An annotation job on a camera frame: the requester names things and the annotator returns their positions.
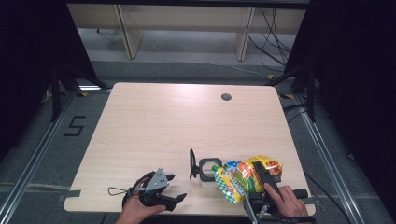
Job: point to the yellow seasoning pouch green spout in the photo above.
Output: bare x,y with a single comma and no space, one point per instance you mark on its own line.
239,180

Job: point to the person's right hand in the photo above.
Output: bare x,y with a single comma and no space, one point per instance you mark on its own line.
288,200

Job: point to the black metal stand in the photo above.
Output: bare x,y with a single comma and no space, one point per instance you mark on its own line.
56,93
309,93

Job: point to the black curtain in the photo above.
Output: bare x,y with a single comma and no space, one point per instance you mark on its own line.
28,62
358,77

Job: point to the light wooden shelf unit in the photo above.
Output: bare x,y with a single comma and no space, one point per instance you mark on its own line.
186,18

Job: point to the person's left hand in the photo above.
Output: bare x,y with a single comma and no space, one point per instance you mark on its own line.
134,211

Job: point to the aluminium floor rail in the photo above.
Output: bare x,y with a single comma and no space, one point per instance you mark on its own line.
327,155
37,149

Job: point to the yellow tape piece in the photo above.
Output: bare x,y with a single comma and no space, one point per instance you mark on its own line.
271,76
84,94
289,96

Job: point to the grey tape strip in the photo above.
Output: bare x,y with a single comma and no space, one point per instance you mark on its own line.
70,194

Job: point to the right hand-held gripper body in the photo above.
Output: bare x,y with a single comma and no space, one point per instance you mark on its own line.
258,205

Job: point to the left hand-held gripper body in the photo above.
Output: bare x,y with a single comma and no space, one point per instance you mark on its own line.
157,183

